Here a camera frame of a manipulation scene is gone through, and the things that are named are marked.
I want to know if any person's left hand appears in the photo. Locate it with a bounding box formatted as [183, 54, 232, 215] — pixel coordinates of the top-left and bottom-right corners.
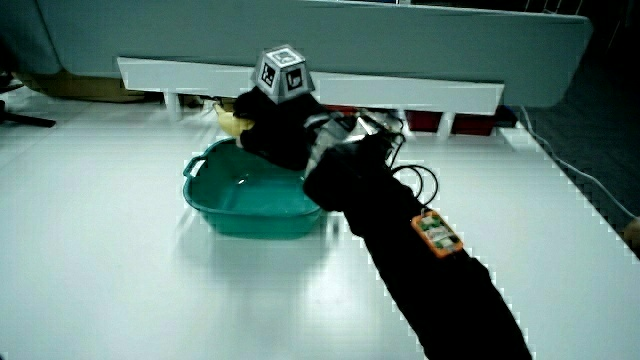
[232, 43, 327, 172]

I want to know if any yellow banana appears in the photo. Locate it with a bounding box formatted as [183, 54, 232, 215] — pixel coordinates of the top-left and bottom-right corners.
[213, 102, 257, 139]

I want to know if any teal plastic basin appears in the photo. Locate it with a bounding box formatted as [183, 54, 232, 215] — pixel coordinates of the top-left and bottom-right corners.
[181, 137, 327, 239]

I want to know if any orange forearm device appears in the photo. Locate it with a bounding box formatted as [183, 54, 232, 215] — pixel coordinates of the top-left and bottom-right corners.
[410, 209, 465, 260]

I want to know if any person's left forearm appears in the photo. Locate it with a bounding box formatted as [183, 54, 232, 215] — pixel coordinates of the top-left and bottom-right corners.
[302, 133, 534, 360]

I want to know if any silver wrist sensor unit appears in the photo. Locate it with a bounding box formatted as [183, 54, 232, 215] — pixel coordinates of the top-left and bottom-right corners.
[304, 111, 401, 169]

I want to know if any red box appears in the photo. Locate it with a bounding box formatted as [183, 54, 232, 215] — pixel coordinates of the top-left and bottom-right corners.
[451, 113, 497, 138]
[404, 110, 447, 134]

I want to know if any pale grey sofa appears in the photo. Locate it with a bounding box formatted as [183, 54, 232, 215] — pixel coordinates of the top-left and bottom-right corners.
[0, 0, 595, 109]

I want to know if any black tripod leg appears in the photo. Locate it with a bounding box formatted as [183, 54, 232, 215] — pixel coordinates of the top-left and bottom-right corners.
[0, 69, 58, 129]

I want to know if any tan rounded object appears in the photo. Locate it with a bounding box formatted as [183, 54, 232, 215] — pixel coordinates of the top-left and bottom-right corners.
[622, 216, 640, 256]

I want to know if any white long shelf rail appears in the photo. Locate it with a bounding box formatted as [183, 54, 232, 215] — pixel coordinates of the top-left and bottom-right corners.
[116, 56, 506, 138]

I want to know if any black glove cable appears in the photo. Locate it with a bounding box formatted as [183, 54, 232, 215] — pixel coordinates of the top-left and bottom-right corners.
[387, 130, 441, 207]

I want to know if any white floor cable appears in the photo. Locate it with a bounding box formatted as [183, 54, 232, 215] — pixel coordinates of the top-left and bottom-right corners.
[518, 105, 640, 222]

